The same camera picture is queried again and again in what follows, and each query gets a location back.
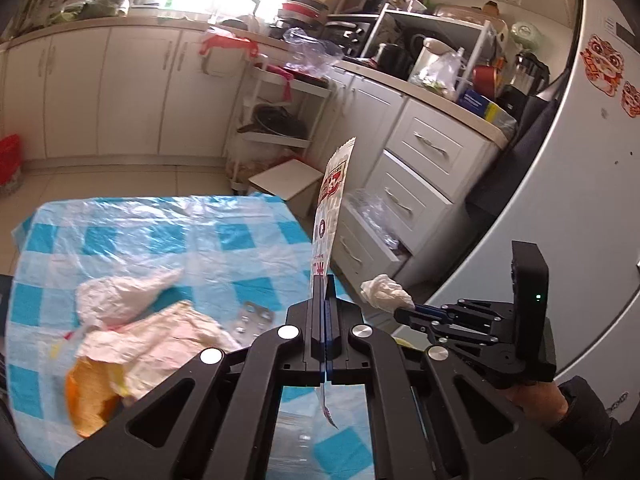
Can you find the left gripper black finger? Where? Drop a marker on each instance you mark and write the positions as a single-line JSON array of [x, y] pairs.
[[409, 317]]

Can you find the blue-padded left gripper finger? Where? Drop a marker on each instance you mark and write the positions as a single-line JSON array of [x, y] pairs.
[[215, 417], [431, 416]]

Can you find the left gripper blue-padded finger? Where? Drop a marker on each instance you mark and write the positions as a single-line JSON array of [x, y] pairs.
[[441, 314]]

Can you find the brown paper wrapper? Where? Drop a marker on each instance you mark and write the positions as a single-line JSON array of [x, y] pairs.
[[141, 355]]

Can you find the large orange peel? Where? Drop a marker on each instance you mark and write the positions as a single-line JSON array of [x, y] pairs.
[[93, 392]]

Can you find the red white paper food bag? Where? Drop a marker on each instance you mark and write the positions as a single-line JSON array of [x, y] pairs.
[[330, 209]]

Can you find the white tissue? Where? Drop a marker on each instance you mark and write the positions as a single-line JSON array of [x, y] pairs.
[[385, 294]]

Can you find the red lined trash basket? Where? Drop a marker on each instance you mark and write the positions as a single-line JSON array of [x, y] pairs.
[[10, 164]]

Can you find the person's right hand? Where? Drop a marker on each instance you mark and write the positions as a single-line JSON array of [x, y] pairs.
[[542, 402]]

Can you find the open bottom drawer with bags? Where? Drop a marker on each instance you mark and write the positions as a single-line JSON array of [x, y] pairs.
[[365, 246]]

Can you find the silver blister pack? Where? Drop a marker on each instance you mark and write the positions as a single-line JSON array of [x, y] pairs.
[[251, 322]]

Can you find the small white step stool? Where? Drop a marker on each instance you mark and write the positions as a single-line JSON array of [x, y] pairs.
[[294, 182]]

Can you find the white bag on counter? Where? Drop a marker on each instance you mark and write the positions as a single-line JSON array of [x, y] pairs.
[[437, 73]]

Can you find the white narrow storage trolley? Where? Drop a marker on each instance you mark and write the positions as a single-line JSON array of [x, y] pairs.
[[265, 82]]

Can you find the dark wok on trolley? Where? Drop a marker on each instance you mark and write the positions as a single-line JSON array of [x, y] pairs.
[[275, 120]]

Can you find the clear plastic bag on trolley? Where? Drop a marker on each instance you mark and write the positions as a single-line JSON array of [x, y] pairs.
[[310, 56]]

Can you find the red bag on cabinet hanger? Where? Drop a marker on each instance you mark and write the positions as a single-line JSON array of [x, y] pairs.
[[220, 38]]

